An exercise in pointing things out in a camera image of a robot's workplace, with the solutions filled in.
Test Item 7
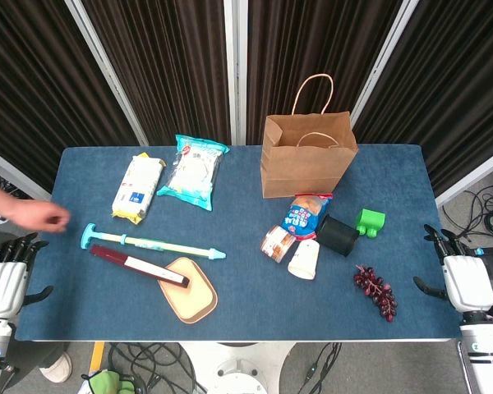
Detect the bare person hand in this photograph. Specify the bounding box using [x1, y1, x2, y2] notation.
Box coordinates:
[7, 199, 71, 234]

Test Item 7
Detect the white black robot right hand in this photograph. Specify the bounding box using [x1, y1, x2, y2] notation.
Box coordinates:
[412, 223, 493, 314]

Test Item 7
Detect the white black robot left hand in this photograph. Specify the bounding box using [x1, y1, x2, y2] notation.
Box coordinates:
[0, 232, 54, 319]

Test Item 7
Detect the purple grape bunch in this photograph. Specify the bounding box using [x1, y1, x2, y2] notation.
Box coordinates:
[353, 264, 398, 323]

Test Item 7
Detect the black cylinder cup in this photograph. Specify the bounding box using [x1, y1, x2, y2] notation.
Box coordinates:
[316, 214, 359, 258]

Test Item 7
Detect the white paper cup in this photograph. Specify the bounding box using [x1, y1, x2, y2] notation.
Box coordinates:
[287, 240, 321, 281]

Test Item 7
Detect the blue bread packet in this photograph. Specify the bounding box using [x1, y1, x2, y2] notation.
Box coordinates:
[279, 192, 334, 241]

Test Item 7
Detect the clear snack jar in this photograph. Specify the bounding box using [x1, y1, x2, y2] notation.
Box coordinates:
[260, 224, 296, 263]

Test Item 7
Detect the brown paper bag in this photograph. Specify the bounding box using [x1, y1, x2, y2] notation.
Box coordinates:
[260, 74, 359, 199]

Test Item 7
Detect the dark grey trouser leg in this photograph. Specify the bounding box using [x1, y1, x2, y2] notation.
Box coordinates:
[2, 340, 69, 394]

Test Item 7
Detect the long dark red box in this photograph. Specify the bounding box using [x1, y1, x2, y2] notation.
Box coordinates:
[89, 244, 190, 288]

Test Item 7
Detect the white shoe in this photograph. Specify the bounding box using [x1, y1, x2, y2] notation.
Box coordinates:
[39, 351, 73, 384]

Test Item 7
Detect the white yellow-ended food packet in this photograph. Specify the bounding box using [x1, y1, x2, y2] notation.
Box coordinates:
[111, 152, 167, 225]

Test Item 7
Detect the yellow floor strip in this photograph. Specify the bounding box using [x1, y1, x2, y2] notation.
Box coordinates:
[89, 341, 106, 373]

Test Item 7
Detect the teal green toy pump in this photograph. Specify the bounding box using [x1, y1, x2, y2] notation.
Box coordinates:
[81, 222, 227, 261]

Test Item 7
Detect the dark brown pleated curtain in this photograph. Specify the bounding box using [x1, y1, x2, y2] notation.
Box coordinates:
[81, 0, 232, 145]
[352, 0, 493, 198]
[0, 0, 139, 194]
[246, 0, 403, 145]

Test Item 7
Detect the green cloth bundle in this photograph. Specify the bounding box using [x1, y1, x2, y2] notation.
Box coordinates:
[81, 369, 136, 394]

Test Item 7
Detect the teal clear snack packet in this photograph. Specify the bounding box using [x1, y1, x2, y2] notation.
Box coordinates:
[156, 134, 231, 212]

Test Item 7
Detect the tan brown pad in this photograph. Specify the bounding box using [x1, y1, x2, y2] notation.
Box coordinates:
[158, 256, 219, 325]

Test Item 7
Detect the blue fabric table mat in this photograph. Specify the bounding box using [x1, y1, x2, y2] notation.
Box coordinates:
[15, 144, 463, 342]

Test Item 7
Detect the white table base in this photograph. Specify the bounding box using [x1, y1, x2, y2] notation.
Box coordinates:
[180, 342, 297, 394]

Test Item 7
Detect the white partition rail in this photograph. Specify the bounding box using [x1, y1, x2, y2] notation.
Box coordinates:
[0, 143, 53, 202]
[435, 145, 493, 208]

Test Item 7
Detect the white partition post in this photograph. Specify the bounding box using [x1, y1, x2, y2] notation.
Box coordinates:
[350, 0, 420, 126]
[223, 0, 248, 145]
[64, 0, 150, 147]

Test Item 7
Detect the black floor cable bundle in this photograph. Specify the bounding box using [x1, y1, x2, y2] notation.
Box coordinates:
[106, 342, 206, 394]

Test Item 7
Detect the black cable with green light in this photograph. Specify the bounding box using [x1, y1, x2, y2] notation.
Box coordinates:
[297, 342, 342, 394]

